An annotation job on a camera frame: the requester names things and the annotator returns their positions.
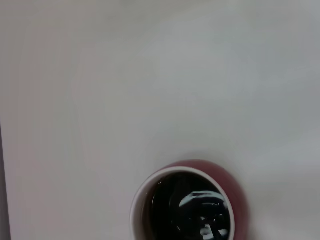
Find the red ceramic cup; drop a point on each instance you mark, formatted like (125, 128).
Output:
(232, 180)

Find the dark coffee liquid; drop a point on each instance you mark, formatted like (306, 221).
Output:
(165, 200)

